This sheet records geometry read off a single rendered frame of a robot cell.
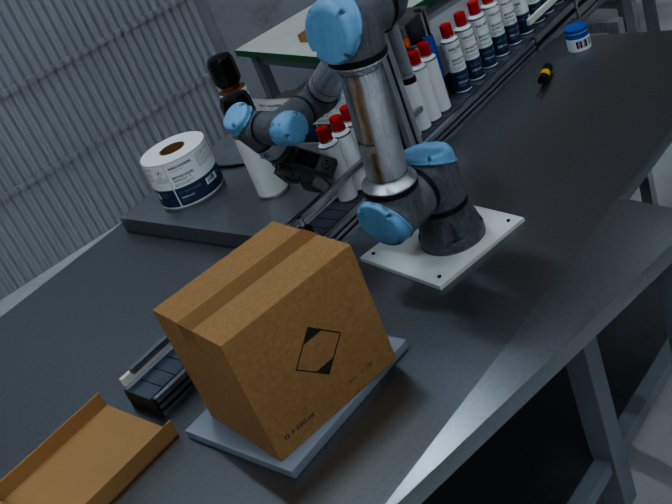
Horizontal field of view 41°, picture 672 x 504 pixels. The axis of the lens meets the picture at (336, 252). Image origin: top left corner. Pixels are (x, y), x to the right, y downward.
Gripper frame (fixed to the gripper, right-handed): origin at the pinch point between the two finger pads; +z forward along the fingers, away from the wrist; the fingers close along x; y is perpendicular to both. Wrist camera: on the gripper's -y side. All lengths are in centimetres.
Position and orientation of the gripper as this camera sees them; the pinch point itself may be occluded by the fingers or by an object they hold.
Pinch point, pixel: (333, 188)
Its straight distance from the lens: 220.7
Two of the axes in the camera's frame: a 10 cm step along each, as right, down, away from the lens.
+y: -7.3, -1.0, 6.7
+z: 5.9, 4.1, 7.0
